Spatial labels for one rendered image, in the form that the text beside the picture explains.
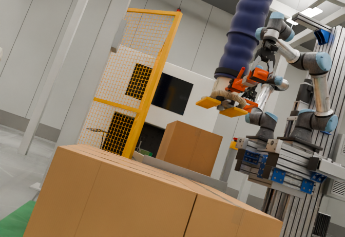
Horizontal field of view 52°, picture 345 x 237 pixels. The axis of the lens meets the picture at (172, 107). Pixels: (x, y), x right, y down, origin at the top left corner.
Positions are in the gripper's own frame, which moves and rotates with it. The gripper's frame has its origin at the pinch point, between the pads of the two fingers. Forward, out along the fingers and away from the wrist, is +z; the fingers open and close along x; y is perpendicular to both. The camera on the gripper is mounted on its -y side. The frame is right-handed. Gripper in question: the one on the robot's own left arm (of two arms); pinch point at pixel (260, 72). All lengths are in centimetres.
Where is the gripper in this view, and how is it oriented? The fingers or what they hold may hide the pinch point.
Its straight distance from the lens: 191.7
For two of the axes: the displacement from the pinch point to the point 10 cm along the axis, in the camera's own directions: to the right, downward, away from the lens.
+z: -3.3, 9.3, -1.4
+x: -9.3, -3.4, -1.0
